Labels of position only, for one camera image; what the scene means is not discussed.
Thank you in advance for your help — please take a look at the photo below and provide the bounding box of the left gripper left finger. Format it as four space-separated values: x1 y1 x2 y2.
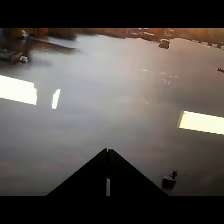
47 147 109 197

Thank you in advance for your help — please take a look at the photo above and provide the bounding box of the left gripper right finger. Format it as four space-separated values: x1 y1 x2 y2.
107 148 169 197

